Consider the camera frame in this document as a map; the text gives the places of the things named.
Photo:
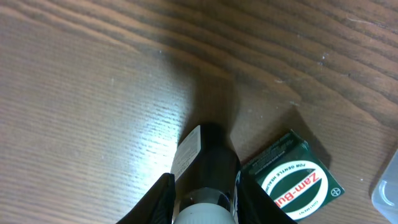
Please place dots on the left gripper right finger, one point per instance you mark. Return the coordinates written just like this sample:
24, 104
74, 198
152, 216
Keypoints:
254, 206

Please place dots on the dark syrup bottle white cap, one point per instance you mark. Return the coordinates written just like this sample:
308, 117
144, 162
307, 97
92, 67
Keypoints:
205, 168

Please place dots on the clear plastic container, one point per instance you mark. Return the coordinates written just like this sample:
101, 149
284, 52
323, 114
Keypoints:
384, 196

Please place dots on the green Zam-Buk ointment box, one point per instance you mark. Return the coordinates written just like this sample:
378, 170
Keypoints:
293, 176

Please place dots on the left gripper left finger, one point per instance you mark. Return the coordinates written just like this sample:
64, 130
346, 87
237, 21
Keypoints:
156, 206

